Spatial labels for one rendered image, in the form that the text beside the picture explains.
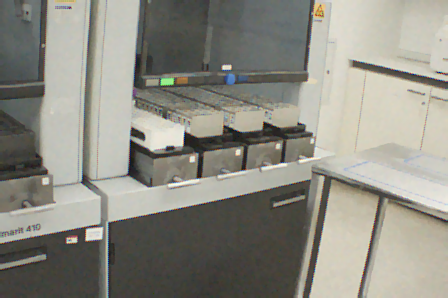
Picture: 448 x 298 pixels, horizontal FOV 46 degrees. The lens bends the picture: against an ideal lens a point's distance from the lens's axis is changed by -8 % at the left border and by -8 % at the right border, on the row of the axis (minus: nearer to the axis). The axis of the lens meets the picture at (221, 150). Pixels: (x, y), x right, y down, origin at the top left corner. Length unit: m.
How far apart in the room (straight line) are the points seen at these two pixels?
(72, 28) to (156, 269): 0.65
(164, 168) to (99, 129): 0.19
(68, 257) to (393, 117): 2.70
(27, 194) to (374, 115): 2.85
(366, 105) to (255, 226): 2.23
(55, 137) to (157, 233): 0.36
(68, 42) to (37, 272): 0.53
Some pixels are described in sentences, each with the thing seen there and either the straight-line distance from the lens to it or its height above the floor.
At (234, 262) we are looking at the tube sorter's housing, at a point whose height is 0.45.
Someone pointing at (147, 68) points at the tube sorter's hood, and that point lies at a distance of 1.37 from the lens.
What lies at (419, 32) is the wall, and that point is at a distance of 4.26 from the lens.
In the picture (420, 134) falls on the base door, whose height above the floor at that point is 0.51.
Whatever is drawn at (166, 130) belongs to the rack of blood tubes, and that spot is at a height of 0.86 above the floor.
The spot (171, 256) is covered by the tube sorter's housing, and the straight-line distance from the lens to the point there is 1.49.
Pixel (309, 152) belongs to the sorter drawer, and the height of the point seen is 0.76.
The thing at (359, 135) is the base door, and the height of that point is 0.37.
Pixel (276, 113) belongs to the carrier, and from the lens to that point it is 1.69.
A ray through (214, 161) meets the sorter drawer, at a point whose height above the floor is 0.78.
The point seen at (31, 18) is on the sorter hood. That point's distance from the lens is 1.21.
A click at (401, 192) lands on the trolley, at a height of 0.82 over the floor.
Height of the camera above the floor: 1.21
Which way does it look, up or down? 16 degrees down
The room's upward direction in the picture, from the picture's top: 6 degrees clockwise
